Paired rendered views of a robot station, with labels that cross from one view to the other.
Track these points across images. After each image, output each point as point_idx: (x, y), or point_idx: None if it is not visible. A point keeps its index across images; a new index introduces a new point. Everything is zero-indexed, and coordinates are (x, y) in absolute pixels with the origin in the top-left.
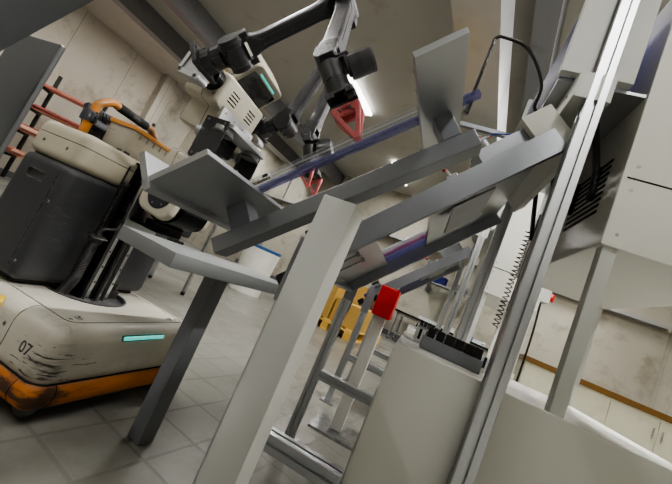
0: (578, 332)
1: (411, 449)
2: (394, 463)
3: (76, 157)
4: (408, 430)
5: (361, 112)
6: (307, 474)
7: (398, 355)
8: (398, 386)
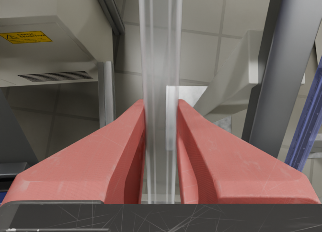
0: None
1: (85, 5)
2: (90, 20)
3: None
4: (82, 6)
5: (115, 181)
6: (114, 86)
7: (62, 12)
8: (72, 14)
